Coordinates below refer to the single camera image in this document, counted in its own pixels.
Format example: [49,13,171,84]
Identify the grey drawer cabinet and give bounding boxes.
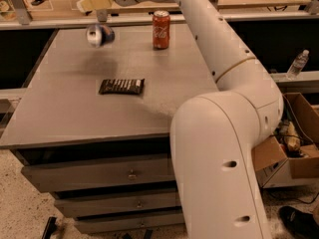
[1,24,215,222]

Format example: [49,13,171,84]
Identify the grey drawer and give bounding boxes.
[75,208,184,234]
[54,188,180,218]
[21,153,174,192]

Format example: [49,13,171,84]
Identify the bottom grey drawer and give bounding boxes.
[75,208,184,234]

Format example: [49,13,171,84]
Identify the clear plastic water bottle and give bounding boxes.
[286,50,309,80]

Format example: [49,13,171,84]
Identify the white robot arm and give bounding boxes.
[77,0,283,239]

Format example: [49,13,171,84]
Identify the black shoe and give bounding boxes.
[279,206,319,239]

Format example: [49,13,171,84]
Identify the black cable on box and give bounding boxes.
[270,132,304,142]

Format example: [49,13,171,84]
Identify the blue Pepsi can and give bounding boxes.
[86,24,115,48]

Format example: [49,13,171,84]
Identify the middle grey drawer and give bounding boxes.
[54,188,180,218]

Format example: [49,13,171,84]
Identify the wooden shelf with metal rails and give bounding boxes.
[1,0,318,29]

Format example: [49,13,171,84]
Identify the red Coca-Cola can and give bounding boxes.
[153,10,170,49]

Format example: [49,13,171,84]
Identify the top grey drawer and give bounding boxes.
[21,153,174,192]

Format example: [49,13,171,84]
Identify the brown cardboard box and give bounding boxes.
[252,93,319,188]

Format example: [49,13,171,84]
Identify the dark chocolate bar wrapper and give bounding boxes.
[99,79,145,95]

